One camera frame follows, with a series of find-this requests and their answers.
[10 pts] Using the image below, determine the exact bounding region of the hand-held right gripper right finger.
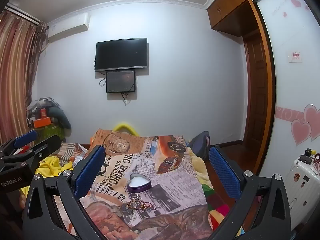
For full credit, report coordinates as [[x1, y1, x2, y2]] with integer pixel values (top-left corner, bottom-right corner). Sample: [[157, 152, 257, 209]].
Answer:
[[209, 145, 292, 240]]

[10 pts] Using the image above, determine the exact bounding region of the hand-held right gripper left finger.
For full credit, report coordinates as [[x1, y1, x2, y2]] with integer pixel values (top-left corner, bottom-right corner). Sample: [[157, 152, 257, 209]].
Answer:
[[22, 144, 107, 240]]

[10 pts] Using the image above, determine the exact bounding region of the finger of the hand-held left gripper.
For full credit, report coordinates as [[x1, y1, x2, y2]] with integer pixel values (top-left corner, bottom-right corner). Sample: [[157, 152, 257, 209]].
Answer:
[[15, 134, 62, 178], [0, 129, 38, 158]]

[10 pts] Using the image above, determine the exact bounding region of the heart-shaped purple tin box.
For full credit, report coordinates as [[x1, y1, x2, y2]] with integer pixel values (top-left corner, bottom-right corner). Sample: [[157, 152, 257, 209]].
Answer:
[[126, 173, 152, 193]]

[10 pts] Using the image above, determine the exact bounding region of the jewelry pile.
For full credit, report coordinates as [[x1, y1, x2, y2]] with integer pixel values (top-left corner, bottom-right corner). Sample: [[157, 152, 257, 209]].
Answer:
[[122, 196, 158, 212]]

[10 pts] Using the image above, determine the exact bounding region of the green patterned bag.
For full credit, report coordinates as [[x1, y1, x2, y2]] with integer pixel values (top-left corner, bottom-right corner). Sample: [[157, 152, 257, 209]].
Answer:
[[37, 125, 66, 143]]

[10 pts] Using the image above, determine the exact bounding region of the yellow cloth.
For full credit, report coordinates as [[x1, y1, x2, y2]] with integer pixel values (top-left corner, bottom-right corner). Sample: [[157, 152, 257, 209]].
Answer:
[[20, 155, 74, 195]]

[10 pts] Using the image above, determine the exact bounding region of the orange box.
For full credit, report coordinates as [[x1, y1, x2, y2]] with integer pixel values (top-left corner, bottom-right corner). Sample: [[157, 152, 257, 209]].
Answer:
[[34, 119, 52, 128]]

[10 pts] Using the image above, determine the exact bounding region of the grey orange striped cloth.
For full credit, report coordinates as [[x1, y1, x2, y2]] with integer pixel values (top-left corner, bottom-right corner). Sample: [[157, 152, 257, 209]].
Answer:
[[59, 142, 89, 163]]

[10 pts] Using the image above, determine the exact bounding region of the colourful fleece blanket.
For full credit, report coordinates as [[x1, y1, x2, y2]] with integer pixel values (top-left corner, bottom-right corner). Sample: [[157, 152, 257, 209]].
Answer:
[[197, 155, 245, 235]]

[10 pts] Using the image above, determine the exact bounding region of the dark blue bag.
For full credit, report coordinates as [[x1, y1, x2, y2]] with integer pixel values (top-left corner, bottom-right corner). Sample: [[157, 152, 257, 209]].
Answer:
[[188, 131, 212, 162]]

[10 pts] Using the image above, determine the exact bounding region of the printed newspaper pattern blanket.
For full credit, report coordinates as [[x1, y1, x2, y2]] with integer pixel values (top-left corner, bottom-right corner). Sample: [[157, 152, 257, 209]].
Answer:
[[54, 129, 218, 240]]

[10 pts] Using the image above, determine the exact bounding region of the yellow foam bumper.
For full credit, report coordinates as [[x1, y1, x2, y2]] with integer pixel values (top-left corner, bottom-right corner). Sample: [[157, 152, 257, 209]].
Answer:
[[113, 122, 137, 134]]

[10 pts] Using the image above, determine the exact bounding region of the striped brown curtain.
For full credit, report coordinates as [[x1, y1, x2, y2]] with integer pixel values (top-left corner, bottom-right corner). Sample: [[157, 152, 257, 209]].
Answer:
[[0, 12, 48, 145]]

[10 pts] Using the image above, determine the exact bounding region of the white hard-shell suitcase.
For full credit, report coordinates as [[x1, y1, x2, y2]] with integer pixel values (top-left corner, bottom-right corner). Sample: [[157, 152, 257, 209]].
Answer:
[[284, 156, 320, 230]]

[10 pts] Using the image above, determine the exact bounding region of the small black yellow gadget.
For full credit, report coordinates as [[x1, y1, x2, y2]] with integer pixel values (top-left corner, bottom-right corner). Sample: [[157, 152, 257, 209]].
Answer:
[[299, 149, 315, 165]]

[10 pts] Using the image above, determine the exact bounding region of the brown wooden door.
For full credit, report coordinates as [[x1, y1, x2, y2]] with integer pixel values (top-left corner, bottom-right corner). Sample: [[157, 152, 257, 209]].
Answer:
[[244, 30, 268, 155]]

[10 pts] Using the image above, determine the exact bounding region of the round pink black object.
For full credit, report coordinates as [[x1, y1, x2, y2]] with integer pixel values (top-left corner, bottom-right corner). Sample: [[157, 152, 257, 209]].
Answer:
[[312, 152, 320, 172]]

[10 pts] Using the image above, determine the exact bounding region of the large pink heart decal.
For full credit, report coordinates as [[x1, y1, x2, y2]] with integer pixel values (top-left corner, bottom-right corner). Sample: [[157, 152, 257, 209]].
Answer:
[[304, 104, 320, 142]]

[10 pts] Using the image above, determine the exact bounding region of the white sliding wardrobe door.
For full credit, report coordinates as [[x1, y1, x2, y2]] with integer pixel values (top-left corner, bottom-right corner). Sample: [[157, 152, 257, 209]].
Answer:
[[252, 0, 320, 180]]

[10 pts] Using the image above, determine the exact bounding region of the white paper sticker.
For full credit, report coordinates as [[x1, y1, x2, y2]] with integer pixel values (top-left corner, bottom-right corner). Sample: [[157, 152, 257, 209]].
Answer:
[[287, 51, 302, 63]]

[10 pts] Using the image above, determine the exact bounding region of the wooden overhead cabinet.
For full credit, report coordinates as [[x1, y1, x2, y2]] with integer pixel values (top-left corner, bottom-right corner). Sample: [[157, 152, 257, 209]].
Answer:
[[207, 0, 265, 38]]

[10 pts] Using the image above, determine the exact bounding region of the black cable under monitor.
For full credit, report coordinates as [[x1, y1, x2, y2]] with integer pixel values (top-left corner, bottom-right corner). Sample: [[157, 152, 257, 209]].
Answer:
[[120, 92, 132, 105]]

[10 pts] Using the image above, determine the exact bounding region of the wooden wardrobe frame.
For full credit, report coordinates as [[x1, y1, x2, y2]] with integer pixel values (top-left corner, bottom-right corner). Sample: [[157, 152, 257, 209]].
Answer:
[[247, 0, 278, 178]]

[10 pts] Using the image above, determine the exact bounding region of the small black wall monitor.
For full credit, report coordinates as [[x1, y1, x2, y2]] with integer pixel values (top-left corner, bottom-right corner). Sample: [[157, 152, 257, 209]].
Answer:
[[106, 70, 136, 94]]

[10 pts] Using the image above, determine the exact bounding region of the white wall air conditioner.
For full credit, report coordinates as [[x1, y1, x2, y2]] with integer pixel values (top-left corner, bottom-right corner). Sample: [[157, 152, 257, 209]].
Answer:
[[47, 12, 90, 42]]

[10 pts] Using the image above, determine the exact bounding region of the black wall television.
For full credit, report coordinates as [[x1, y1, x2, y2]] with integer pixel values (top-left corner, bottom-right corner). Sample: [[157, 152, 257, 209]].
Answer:
[[95, 38, 148, 72]]

